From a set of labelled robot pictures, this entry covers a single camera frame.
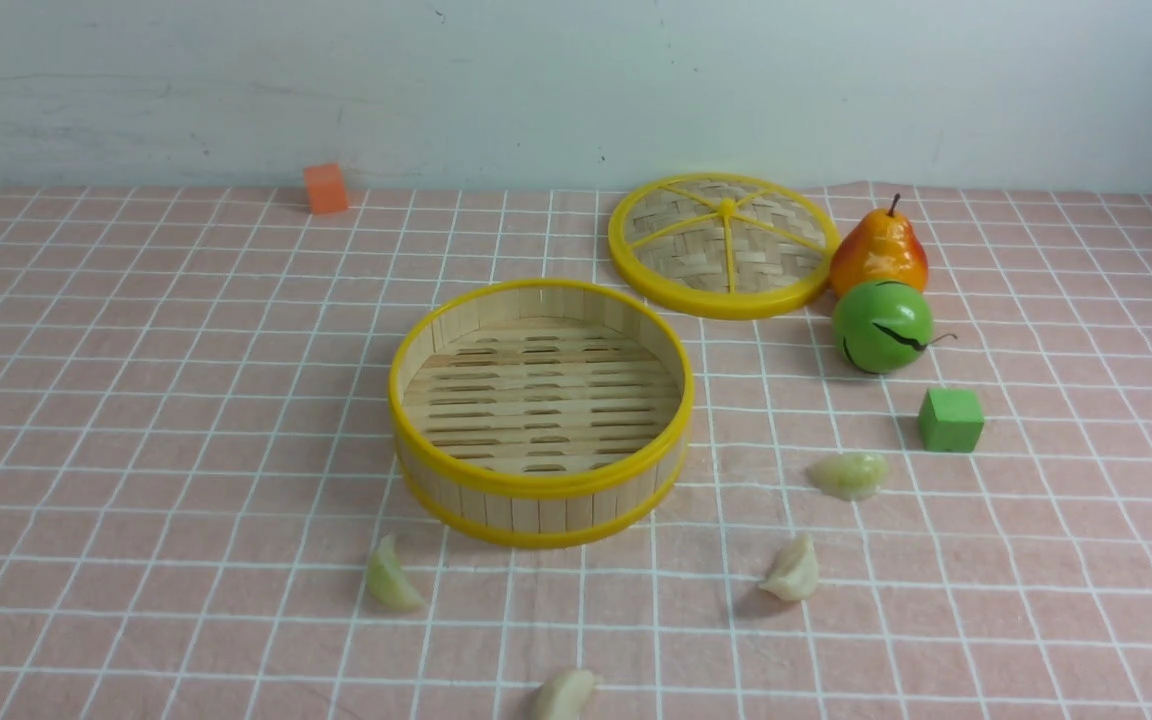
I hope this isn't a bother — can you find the pale dumpling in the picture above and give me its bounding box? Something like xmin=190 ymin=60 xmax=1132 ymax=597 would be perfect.
xmin=364 ymin=535 xmax=426 ymax=612
xmin=526 ymin=667 xmax=602 ymax=720
xmin=756 ymin=533 xmax=820 ymax=602

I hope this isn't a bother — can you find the greenish dumpling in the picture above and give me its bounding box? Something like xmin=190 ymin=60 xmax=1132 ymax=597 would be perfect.
xmin=805 ymin=452 xmax=890 ymax=502

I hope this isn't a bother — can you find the bamboo steamer tray yellow rim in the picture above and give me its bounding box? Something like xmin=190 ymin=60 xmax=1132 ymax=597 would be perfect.
xmin=388 ymin=278 xmax=696 ymax=550

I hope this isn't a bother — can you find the woven bamboo steamer lid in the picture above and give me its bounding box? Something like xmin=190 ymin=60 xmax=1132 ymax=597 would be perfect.
xmin=607 ymin=172 xmax=841 ymax=323

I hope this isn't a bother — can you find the orange foam cube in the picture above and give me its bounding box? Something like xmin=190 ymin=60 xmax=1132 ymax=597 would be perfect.
xmin=302 ymin=161 xmax=351 ymax=215

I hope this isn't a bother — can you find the green toy apple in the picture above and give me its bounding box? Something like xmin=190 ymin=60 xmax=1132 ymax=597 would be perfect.
xmin=832 ymin=279 xmax=957 ymax=376

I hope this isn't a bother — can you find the orange yellow toy pear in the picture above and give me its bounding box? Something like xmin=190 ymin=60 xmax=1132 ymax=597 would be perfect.
xmin=829 ymin=194 xmax=929 ymax=300

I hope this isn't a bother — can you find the green foam cube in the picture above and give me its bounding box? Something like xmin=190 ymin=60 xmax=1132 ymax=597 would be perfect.
xmin=916 ymin=387 xmax=986 ymax=454

